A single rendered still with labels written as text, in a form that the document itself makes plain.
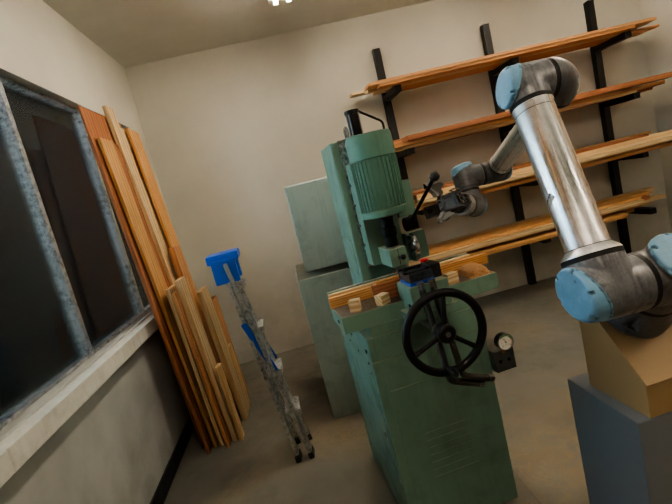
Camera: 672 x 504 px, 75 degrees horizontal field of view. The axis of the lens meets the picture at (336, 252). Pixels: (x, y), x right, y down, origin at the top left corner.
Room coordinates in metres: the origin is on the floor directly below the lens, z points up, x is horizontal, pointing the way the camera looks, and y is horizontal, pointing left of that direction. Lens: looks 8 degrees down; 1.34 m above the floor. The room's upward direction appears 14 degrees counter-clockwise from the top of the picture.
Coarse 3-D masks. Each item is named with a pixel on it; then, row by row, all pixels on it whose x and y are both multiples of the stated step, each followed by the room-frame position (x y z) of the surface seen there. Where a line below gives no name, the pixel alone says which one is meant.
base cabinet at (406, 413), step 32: (352, 352) 1.85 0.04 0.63; (448, 352) 1.54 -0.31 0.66; (384, 384) 1.49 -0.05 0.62; (416, 384) 1.51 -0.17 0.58; (448, 384) 1.53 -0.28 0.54; (384, 416) 1.50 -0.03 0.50; (416, 416) 1.50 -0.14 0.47; (448, 416) 1.52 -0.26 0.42; (480, 416) 1.54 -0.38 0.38; (384, 448) 1.65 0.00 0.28; (416, 448) 1.50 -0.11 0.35; (448, 448) 1.52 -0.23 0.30; (480, 448) 1.54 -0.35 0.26; (416, 480) 1.49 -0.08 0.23; (448, 480) 1.51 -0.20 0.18; (480, 480) 1.54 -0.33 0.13; (512, 480) 1.56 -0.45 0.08
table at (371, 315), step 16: (464, 288) 1.55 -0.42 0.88; (480, 288) 1.56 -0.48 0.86; (368, 304) 1.57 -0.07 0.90; (400, 304) 1.51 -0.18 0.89; (448, 304) 1.44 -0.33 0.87; (336, 320) 1.61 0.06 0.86; (352, 320) 1.48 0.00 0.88; (368, 320) 1.49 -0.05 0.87; (384, 320) 1.50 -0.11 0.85; (416, 320) 1.42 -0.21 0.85
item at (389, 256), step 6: (384, 246) 1.75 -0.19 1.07; (396, 246) 1.68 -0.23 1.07; (402, 246) 1.64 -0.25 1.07; (384, 252) 1.69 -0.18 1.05; (390, 252) 1.63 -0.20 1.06; (396, 252) 1.64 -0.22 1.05; (402, 252) 1.64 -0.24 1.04; (384, 258) 1.71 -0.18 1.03; (390, 258) 1.63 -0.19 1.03; (396, 258) 1.64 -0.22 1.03; (384, 264) 1.73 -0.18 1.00; (390, 264) 1.65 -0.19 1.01; (396, 264) 1.63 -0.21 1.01; (402, 264) 1.64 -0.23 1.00
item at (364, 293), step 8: (472, 256) 1.74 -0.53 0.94; (480, 256) 1.74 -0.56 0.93; (448, 264) 1.71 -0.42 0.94; (456, 264) 1.72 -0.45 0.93; (464, 264) 1.72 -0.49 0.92; (368, 288) 1.65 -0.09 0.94; (336, 296) 1.64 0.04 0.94; (344, 296) 1.64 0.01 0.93; (352, 296) 1.64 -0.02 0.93; (360, 296) 1.65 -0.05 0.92; (368, 296) 1.65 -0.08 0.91; (336, 304) 1.63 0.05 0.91; (344, 304) 1.64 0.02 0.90
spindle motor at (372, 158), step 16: (352, 144) 1.63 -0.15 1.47; (368, 144) 1.60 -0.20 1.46; (384, 144) 1.61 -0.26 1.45; (352, 160) 1.65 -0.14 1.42; (368, 160) 1.60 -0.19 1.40; (384, 160) 1.61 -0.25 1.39; (368, 176) 1.61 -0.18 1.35; (384, 176) 1.61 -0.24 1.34; (400, 176) 1.67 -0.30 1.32; (368, 192) 1.62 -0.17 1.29; (384, 192) 1.60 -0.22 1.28; (400, 192) 1.64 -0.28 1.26; (368, 208) 1.63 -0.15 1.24; (384, 208) 1.60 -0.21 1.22; (400, 208) 1.61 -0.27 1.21
